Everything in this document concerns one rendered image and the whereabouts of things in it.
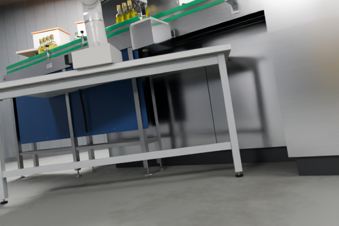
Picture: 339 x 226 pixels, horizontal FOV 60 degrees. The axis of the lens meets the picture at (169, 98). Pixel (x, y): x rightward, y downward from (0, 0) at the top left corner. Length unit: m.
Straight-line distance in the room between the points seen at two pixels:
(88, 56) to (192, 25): 0.71
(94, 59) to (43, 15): 4.18
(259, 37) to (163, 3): 0.80
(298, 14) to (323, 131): 0.58
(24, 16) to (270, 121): 5.00
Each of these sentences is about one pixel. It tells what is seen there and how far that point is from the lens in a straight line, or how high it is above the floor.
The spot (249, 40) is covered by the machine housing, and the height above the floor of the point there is 0.82.
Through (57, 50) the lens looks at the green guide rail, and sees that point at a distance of 2.79.
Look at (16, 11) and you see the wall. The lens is 6.21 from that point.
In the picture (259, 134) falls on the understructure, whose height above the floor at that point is 0.19.
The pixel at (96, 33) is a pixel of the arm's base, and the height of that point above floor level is 0.96.
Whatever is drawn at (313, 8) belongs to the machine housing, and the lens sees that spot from 1.64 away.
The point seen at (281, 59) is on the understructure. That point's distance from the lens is 1.62.
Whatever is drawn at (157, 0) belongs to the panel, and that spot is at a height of 1.31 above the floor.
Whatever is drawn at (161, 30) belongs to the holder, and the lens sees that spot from 1.94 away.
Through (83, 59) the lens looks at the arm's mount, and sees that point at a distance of 1.81.
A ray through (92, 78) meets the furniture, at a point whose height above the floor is 0.69.
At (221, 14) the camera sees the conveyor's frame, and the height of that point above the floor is 0.97.
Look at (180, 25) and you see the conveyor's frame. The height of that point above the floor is 0.99.
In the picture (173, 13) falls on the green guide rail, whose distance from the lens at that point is 2.14.
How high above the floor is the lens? 0.39
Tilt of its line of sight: 3 degrees up
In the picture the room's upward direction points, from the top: 8 degrees counter-clockwise
